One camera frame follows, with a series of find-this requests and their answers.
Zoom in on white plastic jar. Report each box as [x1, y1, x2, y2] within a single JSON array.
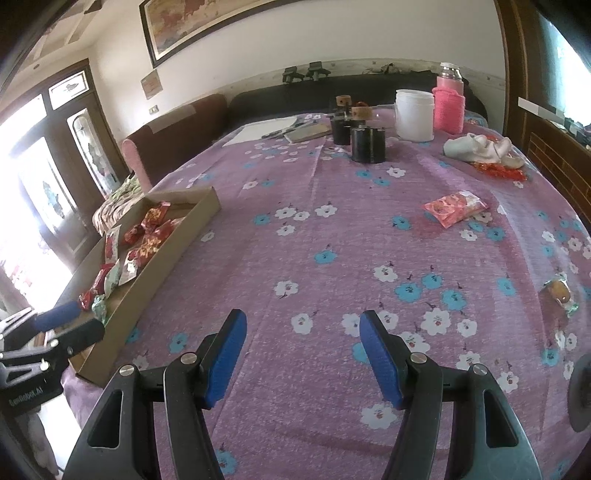
[[394, 89, 435, 142]]

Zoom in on purple floral tablecloth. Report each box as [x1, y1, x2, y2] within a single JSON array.
[[60, 108, 591, 480]]

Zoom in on wooden glass door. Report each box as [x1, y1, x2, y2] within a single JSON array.
[[0, 60, 123, 296]]

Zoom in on shallow cardboard box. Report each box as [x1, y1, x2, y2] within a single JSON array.
[[60, 186, 221, 387]]

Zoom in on brown armchair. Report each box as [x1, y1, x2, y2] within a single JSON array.
[[121, 93, 228, 192]]

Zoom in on black round object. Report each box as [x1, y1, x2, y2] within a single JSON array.
[[567, 353, 591, 432]]

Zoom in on white paper sheet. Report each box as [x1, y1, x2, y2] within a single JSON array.
[[222, 115, 301, 147]]

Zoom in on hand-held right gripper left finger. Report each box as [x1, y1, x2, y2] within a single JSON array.
[[65, 309, 247, 480]]

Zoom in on pile of red snack packets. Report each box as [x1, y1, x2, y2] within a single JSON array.
[[78, 202, 185, 324]]

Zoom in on white cloth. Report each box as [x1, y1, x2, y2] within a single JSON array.
[[443, 133, 525, 168]]

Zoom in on patterned brown blanket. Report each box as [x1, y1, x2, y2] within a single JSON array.
[[92, 175, 148, 232]]

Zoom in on window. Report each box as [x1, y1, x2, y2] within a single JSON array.
[[536, 0, 591, 125]]

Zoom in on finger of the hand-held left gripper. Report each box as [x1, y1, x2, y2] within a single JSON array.
[[45, 318, 106, 359], [37, 302, 81, 332]]

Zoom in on black sofa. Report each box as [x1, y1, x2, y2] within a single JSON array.
[[228, 69, 488, 134]]

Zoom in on pink snack packet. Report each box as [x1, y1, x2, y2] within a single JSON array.
[[424, 190, 488, 228]]

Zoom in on black cylinder holder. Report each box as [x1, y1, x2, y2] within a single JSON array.
[[350, 126, 386, 163], [330, 115, 356, 146]]

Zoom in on red candy wrappers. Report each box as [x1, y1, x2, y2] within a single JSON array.
[[471, 161, 527, 182]]

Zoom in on pink sleeved bottle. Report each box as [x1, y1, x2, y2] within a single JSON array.
[[433, 62, 465, 134]]

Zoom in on small wall plaque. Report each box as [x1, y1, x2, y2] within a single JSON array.
[[141, 70, 161, 100]]

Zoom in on framed wall painting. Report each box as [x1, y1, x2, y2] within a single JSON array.
[[139, 0, 324, 69]]

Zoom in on small wrapped cake snack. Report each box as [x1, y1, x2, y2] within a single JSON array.
[[542, 273, 580, 317]]

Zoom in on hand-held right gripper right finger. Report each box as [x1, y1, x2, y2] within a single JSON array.
[[359, 310, 543, 480]]

